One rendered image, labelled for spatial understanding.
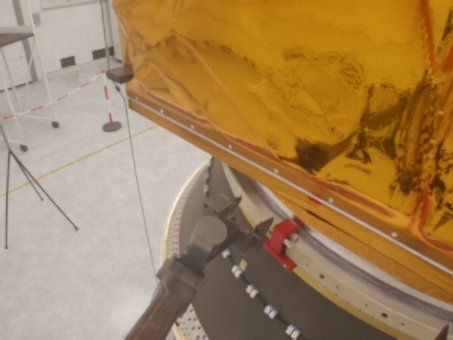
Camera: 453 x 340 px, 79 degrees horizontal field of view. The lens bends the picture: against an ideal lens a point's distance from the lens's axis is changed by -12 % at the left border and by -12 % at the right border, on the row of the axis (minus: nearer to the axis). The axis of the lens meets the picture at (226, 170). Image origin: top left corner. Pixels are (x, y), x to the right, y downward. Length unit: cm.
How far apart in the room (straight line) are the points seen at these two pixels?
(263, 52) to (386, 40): 23
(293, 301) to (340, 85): 55
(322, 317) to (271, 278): 17
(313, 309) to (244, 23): 68
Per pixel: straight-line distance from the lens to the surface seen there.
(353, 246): 73
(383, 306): 71
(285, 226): 74
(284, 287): 86
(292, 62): 60
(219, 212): 56
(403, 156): 58
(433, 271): 73
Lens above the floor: 226
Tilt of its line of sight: 36 degrees down
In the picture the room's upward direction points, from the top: 3 degrees clockwise
